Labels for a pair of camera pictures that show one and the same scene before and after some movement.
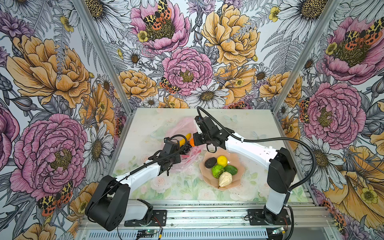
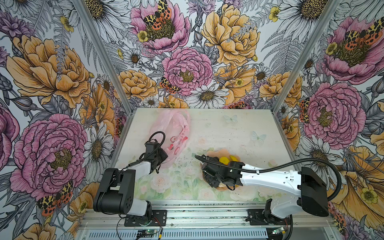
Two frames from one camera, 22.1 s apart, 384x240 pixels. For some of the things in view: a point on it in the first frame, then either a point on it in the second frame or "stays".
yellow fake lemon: (222, 160) stays
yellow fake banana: (182, 141) to (233, 159)
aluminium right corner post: (324, 21) stays
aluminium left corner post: (102, 48) stays
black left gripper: (177, 158) to (164, 155)
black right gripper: (197, 142) to (210, 181)
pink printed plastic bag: (177, 129) to (170, 128)
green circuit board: (147, 231) stays
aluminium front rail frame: (212, 221) stays
